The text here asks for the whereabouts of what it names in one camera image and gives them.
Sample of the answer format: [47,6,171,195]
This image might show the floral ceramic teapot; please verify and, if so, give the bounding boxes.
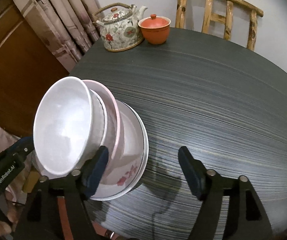
[93,3,148,52]

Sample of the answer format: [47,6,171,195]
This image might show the pink ceramic bowl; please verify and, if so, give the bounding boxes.
[34,79,122,181]

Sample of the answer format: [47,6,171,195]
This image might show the white bowl blue dog print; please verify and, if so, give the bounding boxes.
[89,89,108,153]

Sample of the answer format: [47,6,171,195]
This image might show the small plate pink flowers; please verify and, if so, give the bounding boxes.
[90,100,145,198]

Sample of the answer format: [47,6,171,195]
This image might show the brown wooden door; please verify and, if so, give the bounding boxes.
[0,0,69,137]

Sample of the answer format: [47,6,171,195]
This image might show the large plate pink flowers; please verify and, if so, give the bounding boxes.
[90,101,149,202]

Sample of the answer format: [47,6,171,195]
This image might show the orange lidded tea cup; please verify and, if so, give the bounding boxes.
[138,14,171,45]

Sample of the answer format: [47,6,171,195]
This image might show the beige patterned curtain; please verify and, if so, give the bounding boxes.
[13,0,100,72]

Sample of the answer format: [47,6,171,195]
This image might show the white bowl pink rabbit print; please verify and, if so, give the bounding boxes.
[33,76,92,176]

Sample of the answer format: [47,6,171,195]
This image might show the bamboo wooden chair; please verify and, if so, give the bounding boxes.
[175,0,264,51]

